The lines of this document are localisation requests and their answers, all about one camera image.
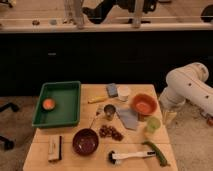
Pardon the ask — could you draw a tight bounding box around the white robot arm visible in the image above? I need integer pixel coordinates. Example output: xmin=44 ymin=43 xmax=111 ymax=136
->
xmin=159 ymin=62 xmax=213 ymax=126

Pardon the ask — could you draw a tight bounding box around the light green cup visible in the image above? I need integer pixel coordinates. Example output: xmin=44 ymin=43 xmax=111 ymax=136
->
xmin=146 ymin=116 xmax=161 ymax=133

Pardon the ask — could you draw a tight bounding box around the white plastic cup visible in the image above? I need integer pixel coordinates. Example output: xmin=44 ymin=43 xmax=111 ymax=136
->
xmin=117 ymin=86 xmax=131 ymax=102

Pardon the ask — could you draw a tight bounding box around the metal cup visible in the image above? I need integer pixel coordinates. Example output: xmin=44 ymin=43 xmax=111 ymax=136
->
xmin=104 ymin=104 xmax=116 ymax=121

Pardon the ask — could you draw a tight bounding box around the orange plastic bowl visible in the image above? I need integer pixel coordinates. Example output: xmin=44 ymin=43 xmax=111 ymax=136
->
xmin=130 ymin=94 xmax=157 ymax=116

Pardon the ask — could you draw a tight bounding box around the grey folded cloth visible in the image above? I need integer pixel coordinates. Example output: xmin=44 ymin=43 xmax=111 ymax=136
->
xmin=116 ymin=108 xmax=138 ymax=131

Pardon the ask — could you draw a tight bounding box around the green pea pod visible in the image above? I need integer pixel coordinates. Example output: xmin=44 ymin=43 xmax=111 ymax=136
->
xmin=143 ymin=141 xmax=169 ymax=167

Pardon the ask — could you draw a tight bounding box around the wooden table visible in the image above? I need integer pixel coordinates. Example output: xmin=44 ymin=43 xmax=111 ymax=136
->
xmin=23 ymin=84 xmax=178 ymax=171

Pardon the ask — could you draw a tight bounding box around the blue sponge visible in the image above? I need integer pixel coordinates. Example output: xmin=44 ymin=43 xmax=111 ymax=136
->
xmin=106 ymin=83 xmax=118 ymax=98

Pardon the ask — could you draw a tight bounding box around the bunch of dark grapes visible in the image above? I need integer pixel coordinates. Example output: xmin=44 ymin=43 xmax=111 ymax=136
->
xmin=99 ymin=125 xmax=124 ymax=141

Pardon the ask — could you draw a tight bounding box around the yellow banana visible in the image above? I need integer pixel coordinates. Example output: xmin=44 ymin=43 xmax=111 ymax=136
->
xmin=88 ymin=96 xmax=108 ymax=104

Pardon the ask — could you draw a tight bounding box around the dark purple bowl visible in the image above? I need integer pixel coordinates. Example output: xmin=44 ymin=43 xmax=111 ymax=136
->
xmin=72 ymin=128 xmax=99 ymax=156

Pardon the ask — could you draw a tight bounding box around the green plastic tray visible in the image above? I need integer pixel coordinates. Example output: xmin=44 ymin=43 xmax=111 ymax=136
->
xmin=32 ymin=81 xmax=81 ymax=129

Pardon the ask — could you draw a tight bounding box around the orange fruit in tray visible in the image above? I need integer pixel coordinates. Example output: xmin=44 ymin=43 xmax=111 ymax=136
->
xmin=42 ymin=98 xmax=56 ymax=110

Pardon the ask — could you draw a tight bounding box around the black office chair base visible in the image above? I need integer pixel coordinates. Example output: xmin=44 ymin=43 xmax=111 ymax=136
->
xmin=0 ymin=102 xmax=20 ymax=151

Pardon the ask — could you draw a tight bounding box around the white handled dish brush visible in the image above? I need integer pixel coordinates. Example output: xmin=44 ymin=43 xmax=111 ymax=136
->
xmin=108 ymin=151 xmax=156 ymax=164

